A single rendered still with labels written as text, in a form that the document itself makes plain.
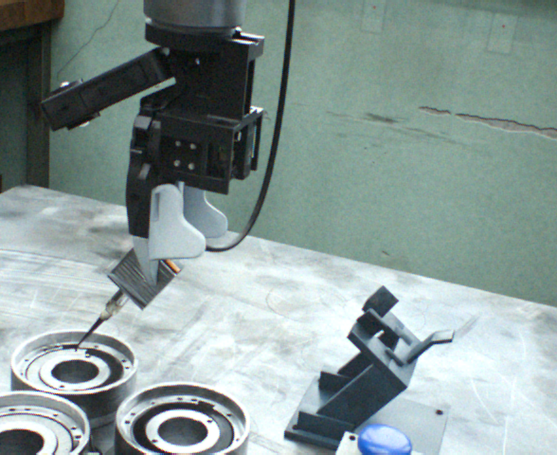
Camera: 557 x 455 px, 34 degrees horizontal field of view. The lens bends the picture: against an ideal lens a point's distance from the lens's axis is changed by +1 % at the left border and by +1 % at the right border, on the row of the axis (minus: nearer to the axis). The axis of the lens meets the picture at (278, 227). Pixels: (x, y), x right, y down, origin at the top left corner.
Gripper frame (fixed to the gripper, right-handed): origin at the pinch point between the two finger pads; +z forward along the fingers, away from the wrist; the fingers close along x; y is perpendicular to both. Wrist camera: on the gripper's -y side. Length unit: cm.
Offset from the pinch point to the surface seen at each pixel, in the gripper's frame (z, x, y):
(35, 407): 10.1, -9.4, -5.1
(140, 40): 15, 155, -74
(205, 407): 10.2, -3.2, 6.9
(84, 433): 9.0, -12.2, 0.8
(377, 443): 5.8, -8.1, 21.8
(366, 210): 48, 154, -8
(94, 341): 9.9, 1.6, -5.8
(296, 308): 13.1, 23.3, 7.3
